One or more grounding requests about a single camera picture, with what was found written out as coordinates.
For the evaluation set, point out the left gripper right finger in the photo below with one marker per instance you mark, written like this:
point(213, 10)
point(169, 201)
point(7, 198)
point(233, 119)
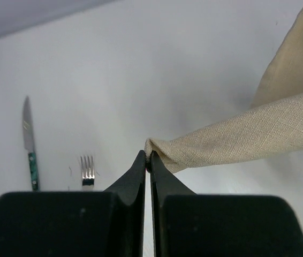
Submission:
point(190, 224)

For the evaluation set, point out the beige cloth napkin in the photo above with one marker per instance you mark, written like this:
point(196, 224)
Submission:
point(273, 125)

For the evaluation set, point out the green handled knife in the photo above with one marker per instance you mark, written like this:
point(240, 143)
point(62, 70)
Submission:
point(29, 144)

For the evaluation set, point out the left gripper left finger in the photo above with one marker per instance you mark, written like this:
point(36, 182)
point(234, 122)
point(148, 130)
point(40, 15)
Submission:
point(107, 223)

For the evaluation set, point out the silver fork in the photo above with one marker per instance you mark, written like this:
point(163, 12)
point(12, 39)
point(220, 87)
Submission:
point(87, 172)

